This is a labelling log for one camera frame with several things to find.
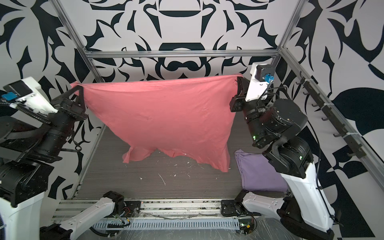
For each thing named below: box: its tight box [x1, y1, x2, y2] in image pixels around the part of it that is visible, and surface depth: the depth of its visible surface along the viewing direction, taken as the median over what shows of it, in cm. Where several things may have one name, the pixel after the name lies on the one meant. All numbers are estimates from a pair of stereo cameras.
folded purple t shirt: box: [234, 149, 289, 192], surface depth 87 cm
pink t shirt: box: [70, 74, 243, 172], surface depth 55 cm
